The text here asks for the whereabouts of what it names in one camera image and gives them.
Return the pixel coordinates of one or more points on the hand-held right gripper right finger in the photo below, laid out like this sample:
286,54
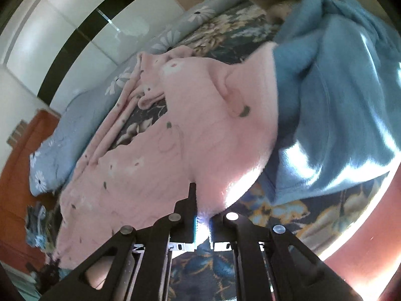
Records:
212,228

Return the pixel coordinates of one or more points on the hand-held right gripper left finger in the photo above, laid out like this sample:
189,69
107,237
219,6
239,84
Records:
195,225

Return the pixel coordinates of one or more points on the pink fleece garment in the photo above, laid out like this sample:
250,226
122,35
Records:
200,125

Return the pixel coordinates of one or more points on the blue patterned cloth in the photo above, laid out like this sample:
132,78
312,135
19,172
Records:
37,225

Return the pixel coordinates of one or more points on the blue fleece garment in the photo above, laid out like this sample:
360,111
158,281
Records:
332,100

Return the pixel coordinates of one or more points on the orange wooden headboard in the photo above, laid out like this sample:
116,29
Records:
22,175

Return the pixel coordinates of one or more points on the dark floral bed sheet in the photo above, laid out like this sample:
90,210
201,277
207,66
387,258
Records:
238,34

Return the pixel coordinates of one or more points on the white wardrobe with black stripe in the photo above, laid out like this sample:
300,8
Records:
72,34

